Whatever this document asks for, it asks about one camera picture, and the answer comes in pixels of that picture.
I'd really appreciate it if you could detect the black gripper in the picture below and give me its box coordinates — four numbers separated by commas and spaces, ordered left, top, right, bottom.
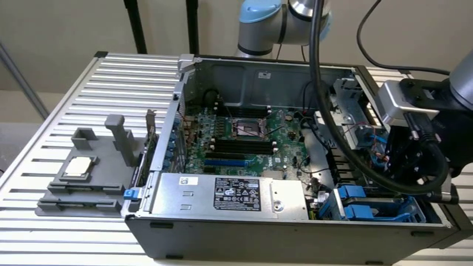
383, 79, 473, 196

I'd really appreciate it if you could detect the blue disk bay caddy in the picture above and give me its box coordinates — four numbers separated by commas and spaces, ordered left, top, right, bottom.
337, 185, 366, 203
345, 204, 374, 221

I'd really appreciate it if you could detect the black RAM slot bank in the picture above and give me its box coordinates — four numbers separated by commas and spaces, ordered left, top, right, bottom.
222, 105, 267, 116
213, 137, 274, 152

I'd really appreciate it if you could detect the black expansion slot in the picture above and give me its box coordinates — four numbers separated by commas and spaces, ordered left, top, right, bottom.
205, 151, 246, 160

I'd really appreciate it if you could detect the blue expansion slot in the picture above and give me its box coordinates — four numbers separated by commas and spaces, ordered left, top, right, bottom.
205, 159, 246, 168

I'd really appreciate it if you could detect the silver metal cylinder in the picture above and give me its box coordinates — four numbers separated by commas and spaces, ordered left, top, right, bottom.
438, 184, 460, 204

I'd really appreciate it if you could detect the grey metal drive cage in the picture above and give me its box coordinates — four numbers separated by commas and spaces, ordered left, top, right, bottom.
327, 77, 385, 150

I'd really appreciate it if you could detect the green motherboard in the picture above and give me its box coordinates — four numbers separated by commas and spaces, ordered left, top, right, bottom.
182, 106, 329, 181

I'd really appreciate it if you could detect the CPU socket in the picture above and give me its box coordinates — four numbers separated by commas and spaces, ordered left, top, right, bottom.
227, 116, 270, 139

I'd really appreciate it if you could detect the black open PC case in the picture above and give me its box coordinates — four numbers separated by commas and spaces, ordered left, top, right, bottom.
123, 54, 462, 261

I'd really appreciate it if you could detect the silver power supply unit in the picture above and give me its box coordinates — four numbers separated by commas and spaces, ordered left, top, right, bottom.
149, 173, 309, 221

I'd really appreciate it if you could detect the green graphics card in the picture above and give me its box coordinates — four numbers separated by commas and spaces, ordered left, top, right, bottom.
134, 109, 159, 189

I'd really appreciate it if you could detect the black pole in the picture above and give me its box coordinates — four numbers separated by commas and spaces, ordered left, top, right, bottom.
123, 0, 147, 55
183, 0, 201, 55

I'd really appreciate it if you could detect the grey parts rack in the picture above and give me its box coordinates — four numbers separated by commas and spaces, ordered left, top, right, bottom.
34, 115, 147, 219

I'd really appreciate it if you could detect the green RAM stick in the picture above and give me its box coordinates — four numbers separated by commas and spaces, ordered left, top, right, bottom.
45, 203, 111, 209
54, 187, 118, 195

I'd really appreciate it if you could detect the silver CPU chip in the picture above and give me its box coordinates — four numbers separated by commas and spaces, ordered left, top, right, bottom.
63, 156, 95, 176

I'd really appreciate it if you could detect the grey metal pole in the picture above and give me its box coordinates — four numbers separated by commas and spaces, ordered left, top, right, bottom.
0, 41, 50, 120

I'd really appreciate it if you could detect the disk wire blue plug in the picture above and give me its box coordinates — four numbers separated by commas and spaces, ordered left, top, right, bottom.
363, 130, 393, 167

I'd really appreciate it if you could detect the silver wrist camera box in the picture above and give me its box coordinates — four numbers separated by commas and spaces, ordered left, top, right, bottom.
375, 80, 441, 126

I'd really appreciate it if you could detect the red and black wire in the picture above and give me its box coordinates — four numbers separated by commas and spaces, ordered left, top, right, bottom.
299, 81, 322, 115

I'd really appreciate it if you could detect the thin black cable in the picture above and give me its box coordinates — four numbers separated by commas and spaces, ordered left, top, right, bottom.
355, 0, 451, 75

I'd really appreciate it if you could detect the thick black cable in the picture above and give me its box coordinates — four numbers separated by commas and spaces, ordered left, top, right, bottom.
307, 0, 451, 196

